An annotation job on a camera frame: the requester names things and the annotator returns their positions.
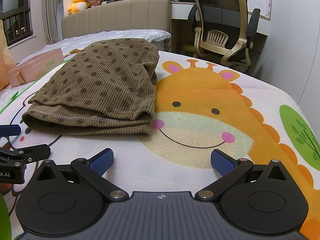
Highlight orange bag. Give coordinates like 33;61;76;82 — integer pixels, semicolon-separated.
0;20;16;90

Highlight pink gift box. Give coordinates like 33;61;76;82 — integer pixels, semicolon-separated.
8;48;64;87

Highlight white desk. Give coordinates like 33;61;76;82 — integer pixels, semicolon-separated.
171;2;270;36

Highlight grey curtain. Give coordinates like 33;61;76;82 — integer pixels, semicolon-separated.
42;0;63;44

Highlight brown polka dot corduroy garment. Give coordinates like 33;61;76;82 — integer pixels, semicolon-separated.
22;38;159;136

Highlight yellow duck plush toy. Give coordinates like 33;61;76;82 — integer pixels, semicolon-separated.
67;0;90;14

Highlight cartoon giraffe play mat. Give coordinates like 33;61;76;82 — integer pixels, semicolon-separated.
1;52;319;239

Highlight green stool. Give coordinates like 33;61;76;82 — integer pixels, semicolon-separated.
180;41;198;58

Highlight beige upholstered headboard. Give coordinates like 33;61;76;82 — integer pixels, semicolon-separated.
61;0;171;38

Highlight beige mesh office chair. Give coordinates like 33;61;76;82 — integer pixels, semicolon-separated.
188;0;260;68

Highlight dark window with railing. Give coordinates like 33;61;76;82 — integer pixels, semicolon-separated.
1;0;33;46

